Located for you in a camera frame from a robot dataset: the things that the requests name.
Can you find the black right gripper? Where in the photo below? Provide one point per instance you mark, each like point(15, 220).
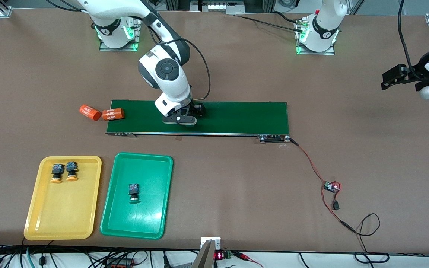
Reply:
point(196, 108)

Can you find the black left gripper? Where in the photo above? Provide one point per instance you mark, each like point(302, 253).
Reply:
point(416, 71)

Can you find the orange 4680 cylinder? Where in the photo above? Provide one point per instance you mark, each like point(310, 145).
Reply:
point(113, 114)
point(89, 112)

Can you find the yellow mushroom push button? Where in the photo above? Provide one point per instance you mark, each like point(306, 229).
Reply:
point(72, 171)
point(56, 173)

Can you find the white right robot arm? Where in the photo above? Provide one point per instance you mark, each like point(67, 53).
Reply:
point(168, 74)

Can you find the green conveyor belt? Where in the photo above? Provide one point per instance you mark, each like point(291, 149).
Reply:
point(244, 117)

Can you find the green plastic tray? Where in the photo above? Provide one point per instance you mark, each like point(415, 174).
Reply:
point(147, 216)

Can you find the small black controller board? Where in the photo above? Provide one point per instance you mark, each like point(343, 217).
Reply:
point(330, 187)

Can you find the red digit display module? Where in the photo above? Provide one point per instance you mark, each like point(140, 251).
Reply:
point(220, 255)

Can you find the yellow plastic tray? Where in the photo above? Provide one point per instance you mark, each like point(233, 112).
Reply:
point(62, 212)

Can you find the black orange power strip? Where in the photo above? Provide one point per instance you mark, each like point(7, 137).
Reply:
point(119, 264)

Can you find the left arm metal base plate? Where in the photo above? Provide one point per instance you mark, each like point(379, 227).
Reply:
point(315, 53)

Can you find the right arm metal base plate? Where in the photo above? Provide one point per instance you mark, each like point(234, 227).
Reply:
point(117, 48)

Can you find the small metal bracket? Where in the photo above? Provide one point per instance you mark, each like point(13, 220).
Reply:
point(216, 241)

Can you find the black inline switch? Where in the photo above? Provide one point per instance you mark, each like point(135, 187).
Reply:
point(336, 205)

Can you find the grey metal mount pole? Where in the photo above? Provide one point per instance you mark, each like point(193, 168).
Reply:
point(204, 257)

